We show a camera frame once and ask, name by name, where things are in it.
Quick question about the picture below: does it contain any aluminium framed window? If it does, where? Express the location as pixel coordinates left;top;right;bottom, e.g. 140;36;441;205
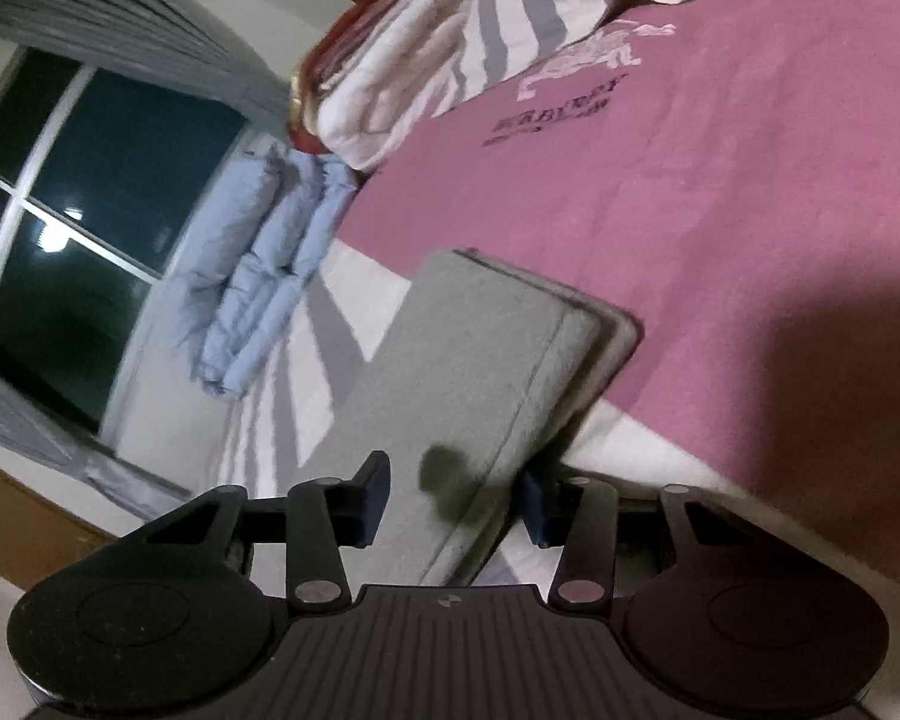
0;47;247;447

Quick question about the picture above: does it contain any pink striped bed sheet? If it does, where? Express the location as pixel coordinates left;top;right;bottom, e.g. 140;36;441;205
214;0;900;583

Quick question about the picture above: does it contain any grey curtain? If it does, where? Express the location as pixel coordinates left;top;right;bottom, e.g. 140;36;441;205
0;0;290;137
0;377;190;520

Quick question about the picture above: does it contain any right grey curtain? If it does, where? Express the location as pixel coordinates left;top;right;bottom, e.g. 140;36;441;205
0;0;290;137

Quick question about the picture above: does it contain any folded light blue duvet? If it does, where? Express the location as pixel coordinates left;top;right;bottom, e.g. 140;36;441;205
172;145;359;400

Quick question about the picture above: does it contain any left grey curtain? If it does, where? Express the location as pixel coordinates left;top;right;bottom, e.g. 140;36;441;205
0;377;190;520

